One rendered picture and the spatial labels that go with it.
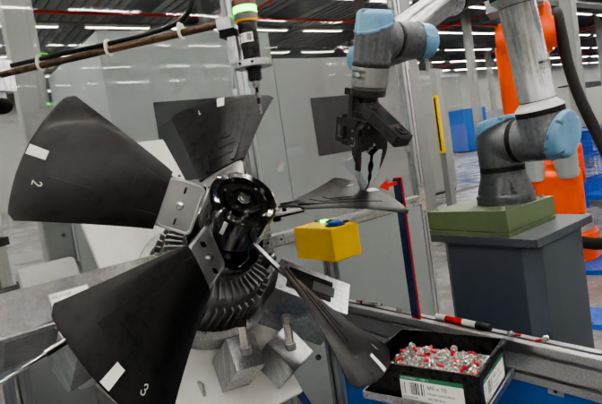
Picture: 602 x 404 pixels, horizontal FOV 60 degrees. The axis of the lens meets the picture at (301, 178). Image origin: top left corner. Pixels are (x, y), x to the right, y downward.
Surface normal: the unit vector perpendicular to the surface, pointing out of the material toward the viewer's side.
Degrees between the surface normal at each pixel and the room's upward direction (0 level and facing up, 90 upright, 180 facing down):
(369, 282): 90
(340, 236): 90
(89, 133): 74
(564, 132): 96
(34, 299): 50
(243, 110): 37
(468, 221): 90
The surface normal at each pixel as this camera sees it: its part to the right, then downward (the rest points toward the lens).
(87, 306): 0.66, -0.33
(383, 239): 0.61, -0.04
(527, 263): -0.11, 0.07
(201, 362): 0.38, -0.67
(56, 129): 0.23, -0.29
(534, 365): -0.77, 0.15
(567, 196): -0.43, 0.12
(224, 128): -0.30, -0.67
